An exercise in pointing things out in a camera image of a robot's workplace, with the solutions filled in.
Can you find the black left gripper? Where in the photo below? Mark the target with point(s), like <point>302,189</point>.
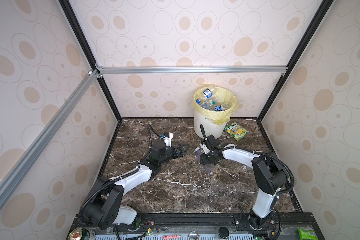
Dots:
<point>181,153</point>

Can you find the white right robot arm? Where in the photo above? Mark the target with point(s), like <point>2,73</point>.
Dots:
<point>273,177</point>

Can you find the black corner frame post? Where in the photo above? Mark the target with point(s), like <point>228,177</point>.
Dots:
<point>82,40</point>

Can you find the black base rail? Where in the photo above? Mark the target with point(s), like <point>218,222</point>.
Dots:
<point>229,226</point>

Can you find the black right corner post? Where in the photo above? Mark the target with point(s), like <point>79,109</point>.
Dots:
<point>301,47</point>

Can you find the diagonal aluminium rail left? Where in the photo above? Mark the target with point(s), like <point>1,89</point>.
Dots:
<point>22,167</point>

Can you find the green Fox's candy bag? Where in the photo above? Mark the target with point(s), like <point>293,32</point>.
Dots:
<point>236,131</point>

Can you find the green packet bottom right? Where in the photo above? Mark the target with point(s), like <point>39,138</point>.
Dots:
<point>307,234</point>

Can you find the white ribbed waste bin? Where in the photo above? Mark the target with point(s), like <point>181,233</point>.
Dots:
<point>209,127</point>

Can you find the clear bottle blue cap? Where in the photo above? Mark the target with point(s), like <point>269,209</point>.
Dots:
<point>208,93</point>

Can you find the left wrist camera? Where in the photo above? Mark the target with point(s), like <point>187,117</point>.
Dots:
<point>167,138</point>

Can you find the clear square bottle green label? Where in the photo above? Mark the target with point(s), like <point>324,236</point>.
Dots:
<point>208,104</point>

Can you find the green beer can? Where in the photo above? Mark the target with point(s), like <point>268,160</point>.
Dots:
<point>81,234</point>

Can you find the clear bottle dark label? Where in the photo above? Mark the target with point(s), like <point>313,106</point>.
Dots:
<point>201,157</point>

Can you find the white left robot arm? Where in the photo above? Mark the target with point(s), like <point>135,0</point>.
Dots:
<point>103,208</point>

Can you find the Pepsi label clear bottle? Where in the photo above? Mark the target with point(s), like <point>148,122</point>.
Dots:
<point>222,107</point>

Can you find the horizontal aluminium rail back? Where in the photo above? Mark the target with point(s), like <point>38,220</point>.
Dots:
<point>196,70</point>

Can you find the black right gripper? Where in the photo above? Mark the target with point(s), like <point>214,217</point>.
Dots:
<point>203,160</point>

